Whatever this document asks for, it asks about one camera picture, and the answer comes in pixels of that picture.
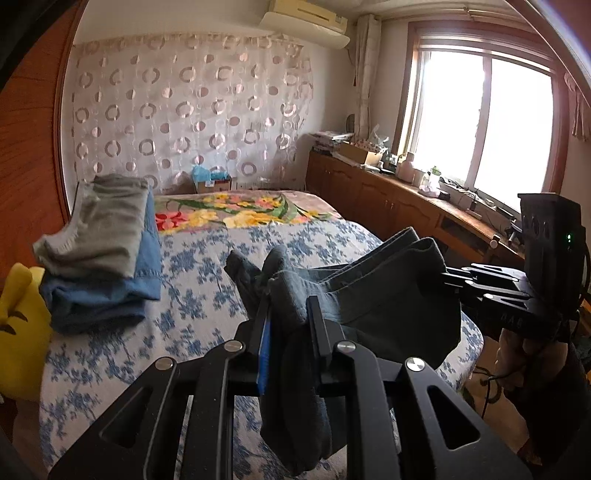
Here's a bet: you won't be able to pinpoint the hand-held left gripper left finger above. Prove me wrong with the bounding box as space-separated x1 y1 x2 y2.
48 302 273 480

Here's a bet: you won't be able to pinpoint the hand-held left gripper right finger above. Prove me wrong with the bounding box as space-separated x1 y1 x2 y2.
307 295 532 480

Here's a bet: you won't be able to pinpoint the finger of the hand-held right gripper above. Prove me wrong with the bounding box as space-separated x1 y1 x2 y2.
468 264 528 281
441 272 536 302

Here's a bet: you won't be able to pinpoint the dark grey trousers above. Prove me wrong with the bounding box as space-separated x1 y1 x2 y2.
225 227 462 477

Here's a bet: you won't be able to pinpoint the person's right forearm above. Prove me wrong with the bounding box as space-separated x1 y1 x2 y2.
503 344 591 469

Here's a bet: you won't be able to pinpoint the person's right hand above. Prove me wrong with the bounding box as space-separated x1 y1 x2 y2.
498 325 571 384

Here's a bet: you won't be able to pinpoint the blue floral bed sheet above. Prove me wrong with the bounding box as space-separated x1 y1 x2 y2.
39 217 485 480

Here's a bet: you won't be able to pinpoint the wooden-framed window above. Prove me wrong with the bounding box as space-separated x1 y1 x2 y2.
397 21 571 204

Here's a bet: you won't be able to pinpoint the long wooden cabinet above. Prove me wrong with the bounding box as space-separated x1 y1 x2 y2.
307 152 527 268

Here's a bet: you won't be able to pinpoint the colourful flowered blanket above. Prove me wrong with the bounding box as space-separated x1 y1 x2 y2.
154 189 342 236

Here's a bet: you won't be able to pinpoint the small cardboard box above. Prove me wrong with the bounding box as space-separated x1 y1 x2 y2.
198 174 233 195

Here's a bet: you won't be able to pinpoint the open cardboard box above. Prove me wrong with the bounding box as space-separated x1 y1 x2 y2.
339 141 384 167

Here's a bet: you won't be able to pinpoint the folded blue denim jeans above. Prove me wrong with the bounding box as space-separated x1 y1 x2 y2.
39 189 162 334

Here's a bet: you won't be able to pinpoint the light blue plastic bag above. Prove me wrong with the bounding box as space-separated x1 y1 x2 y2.
191 164 232 184

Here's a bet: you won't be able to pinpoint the stack of books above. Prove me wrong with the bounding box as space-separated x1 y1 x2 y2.
310 131 355 153

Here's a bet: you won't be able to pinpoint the grey folded garment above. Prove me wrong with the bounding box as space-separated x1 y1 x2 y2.
33 174 151 280

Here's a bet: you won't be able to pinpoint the yellow plush toy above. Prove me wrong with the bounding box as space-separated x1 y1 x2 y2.
0 263 54 402

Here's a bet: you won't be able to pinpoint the circle-patterned sheer curtain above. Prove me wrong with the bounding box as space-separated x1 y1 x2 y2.
69 34 317 197

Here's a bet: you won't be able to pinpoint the wooden louvred wardrobe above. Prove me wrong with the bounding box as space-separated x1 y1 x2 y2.
0 0 93 287

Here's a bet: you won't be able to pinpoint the white air conditioner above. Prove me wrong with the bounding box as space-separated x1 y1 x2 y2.
259 0 352 49

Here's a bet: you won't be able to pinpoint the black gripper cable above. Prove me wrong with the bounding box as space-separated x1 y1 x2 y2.
476 360 527 418

